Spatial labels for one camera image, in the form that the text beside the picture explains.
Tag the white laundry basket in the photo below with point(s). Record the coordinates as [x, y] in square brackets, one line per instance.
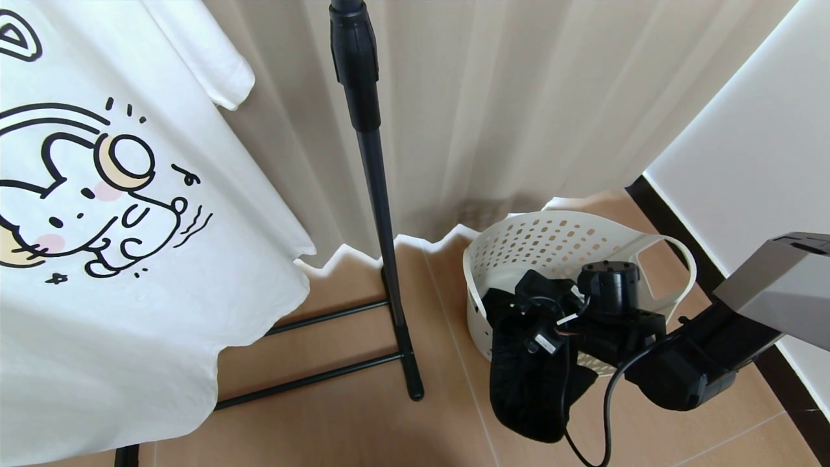
[551, 240]

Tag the black clothes rack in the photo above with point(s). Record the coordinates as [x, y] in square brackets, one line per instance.
[363, 97]

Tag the white printed t-shirt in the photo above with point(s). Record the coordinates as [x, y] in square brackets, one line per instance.
[130, 311]

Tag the black garment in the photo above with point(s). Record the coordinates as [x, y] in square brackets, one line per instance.
[525, 395]

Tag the beige curtain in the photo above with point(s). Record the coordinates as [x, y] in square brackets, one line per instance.
[519, 97]

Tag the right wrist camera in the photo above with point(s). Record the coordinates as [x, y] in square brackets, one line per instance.
[541, 288]

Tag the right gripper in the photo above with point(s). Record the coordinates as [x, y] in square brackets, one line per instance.
[570, 337]

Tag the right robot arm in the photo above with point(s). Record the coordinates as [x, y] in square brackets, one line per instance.
[700, 357]

